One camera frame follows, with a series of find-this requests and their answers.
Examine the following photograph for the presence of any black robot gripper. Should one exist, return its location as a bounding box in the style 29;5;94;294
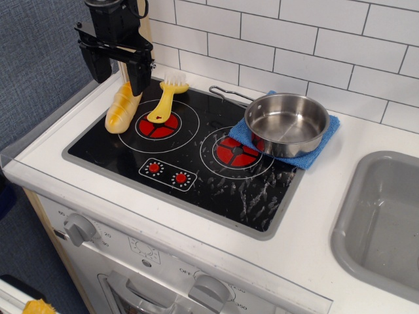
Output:
75;1;153;96

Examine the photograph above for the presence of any stainless steel pot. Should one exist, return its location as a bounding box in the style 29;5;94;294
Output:
208;85;331;158

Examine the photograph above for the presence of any black toy stove top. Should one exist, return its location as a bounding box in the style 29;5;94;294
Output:
63;80;304;240

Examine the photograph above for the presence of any yellow toy bread loaf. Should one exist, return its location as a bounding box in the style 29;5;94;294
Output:
105;82;142;134

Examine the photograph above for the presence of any yellow dish brush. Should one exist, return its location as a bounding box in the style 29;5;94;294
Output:
147;72;189;124

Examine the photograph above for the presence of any blue folded cloth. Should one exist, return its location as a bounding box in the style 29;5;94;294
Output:
228;90;341;170

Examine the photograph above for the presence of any left grey oven knob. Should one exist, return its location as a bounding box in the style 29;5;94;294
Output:
64;213;96;247

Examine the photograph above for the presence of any grey oven knob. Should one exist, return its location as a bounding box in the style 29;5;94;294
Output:
64;213;96;247
188;275;230;313

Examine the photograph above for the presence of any white toy oven front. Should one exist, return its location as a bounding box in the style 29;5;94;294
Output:
33;196;332;313

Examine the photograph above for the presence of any right grey oven knob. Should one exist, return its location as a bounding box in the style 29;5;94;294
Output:
188;275;230;313

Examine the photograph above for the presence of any yellow object bottom left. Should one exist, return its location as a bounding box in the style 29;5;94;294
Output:
22;299;57;314

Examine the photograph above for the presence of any grey sink basin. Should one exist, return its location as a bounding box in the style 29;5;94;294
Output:
331;151;418;303

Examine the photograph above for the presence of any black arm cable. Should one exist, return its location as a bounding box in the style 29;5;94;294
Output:
126;0;149;20

